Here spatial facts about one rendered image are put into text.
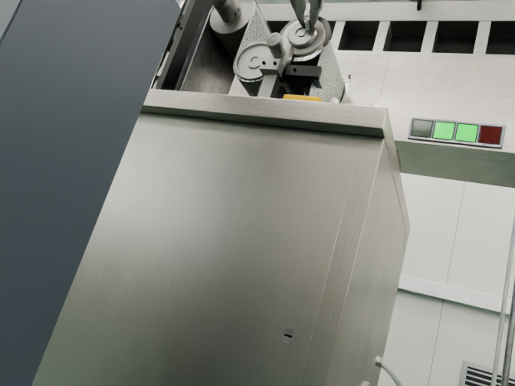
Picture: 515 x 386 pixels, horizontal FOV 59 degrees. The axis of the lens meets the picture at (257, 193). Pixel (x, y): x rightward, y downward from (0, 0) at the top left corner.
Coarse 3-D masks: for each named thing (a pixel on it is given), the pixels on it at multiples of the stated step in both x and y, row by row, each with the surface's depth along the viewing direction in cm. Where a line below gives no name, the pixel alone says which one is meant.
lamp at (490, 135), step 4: (484, 128) 128; (488, 128) 127; (492, 128) 127; (496, 128) 127; (500, 128) 126; (484, 132) 127; (488, 132) 127; (492, 132) 127; (496, 132) 126; (480, 136) 127; (484, 136) 127; (488, 136) 127; (492, 136) 126; (496, 136) 126; (480, 140) 127; (484, 140) 127; (488, 140) 126; (492, 140) 126; (496, 140) 126
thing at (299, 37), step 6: (294, 30) 120; (300, 30) 119; (306, 30) 119; (312, 30) 118; (288, 36) 120; (294, 36) 119; (300, 36) 119; (306, 36) 118; (312, 36) 117; (294, 42) 118; (300, 42) 118; (306, 42) 117; (312, 42) 118
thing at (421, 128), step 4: (416, 120) 136; (416, 124) 135; (420, 124) 135; (424, 124) 134; (428, 124) 134; (416, 128) 135; (420, 128) 134; (424, 128) 134; (428, 128) 134; (412, 132) 135; (416, 132) 134; (420, 132) 134; (424, 132) 134; (428, 132) 133; (428, 136) 133
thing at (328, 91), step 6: (324, 60) 119; (324, 66) 120; (324, 72) 121; (330, 78) 126; (312, 84) 115; (324, 84) 122; (330, 84) 127; (312, 90) 115; (318, 90) 119; (324, 90) 123; (330, 90) 128; (324, 96) 124; (330, 96) 129; (336, 96) 134
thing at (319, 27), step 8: (320, 24) 119; (320, 32) 118; (288, 40) 121; (320, 40) 117; (296, 48) 119; (304, 48) 118; (312, 48) 117; (296, 64) 124; (304, 64) 122; (312, 64) 122; (304, 88) 135
